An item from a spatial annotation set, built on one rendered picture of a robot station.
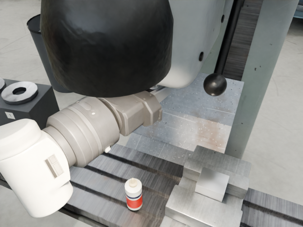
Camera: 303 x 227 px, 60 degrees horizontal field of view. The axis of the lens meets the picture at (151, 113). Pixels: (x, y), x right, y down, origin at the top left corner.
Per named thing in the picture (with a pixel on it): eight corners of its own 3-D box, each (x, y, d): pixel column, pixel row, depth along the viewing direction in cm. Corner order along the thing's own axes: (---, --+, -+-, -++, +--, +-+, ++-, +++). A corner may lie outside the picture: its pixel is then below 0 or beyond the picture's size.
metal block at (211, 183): (218, 210, 58) (223, 195, 54) (193, 199, 60) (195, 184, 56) (224, 191, 61) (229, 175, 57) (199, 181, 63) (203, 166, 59)
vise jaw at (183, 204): (232, 245, 53) (237, 237, 50) (164, 215, 58) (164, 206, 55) (238, 220, 57) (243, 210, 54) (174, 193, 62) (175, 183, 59)
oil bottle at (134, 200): (138, 213, 65) (136, 188, 58) (124, 207, 66) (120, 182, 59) (144, 199, 68) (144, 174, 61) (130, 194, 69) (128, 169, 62)
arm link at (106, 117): (163, 90, 40) (103, 132, 33) (162, 134, 46) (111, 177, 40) (108, 61, 46) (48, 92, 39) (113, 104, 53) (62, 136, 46)
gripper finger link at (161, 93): (167, 94, 49) (144, 110, 46) (167, 80, 47) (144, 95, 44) (173, 97, 49) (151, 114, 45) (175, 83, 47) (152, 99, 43)
